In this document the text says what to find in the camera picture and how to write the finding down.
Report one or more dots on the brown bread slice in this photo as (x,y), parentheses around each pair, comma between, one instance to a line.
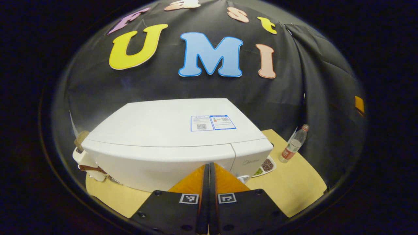
(81,139)

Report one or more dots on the clear bottle with red label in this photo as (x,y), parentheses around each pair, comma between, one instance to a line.
(294,145)

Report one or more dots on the black backdrop cloth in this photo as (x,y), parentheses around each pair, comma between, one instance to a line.
(294,81)

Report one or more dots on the white divided dish of grains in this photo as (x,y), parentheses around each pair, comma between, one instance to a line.
(266,166)

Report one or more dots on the white toaster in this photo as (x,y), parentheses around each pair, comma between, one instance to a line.
(86,161)

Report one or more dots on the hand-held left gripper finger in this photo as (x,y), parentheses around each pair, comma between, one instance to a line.
(213,195)
(205,195)

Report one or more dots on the white microwave oven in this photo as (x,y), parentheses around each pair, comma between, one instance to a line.
(163,130)

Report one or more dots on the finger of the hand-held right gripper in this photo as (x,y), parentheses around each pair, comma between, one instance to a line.
(359,105)

